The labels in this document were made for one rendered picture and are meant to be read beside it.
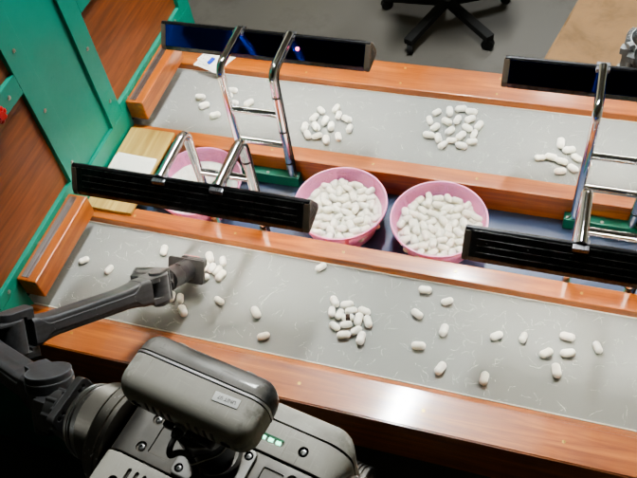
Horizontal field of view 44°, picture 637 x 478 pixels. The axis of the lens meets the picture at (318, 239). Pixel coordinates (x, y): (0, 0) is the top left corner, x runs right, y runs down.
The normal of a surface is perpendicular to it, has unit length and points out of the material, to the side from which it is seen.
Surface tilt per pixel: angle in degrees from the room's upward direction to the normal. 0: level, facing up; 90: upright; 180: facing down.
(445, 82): 0
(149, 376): 0
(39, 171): 90
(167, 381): 0
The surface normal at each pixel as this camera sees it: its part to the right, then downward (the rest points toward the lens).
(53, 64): 0.95, 0.16
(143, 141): -0.11, -0.61
